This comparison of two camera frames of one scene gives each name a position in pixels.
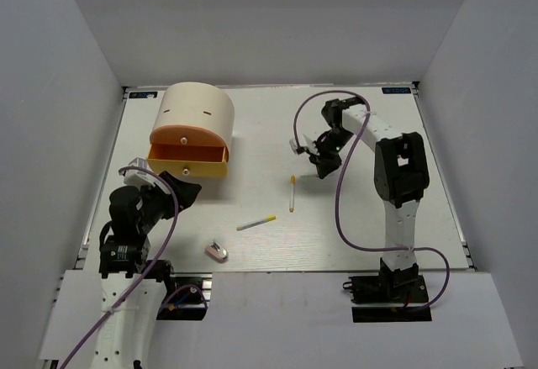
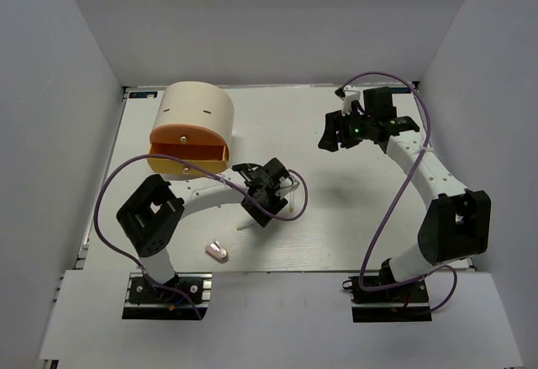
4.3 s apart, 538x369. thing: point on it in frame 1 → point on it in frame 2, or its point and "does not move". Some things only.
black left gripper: [183, 195] → [260, 216]
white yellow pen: [292, 181] does not move
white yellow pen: [256, 223] does not move
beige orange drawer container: [192, 129] does not move
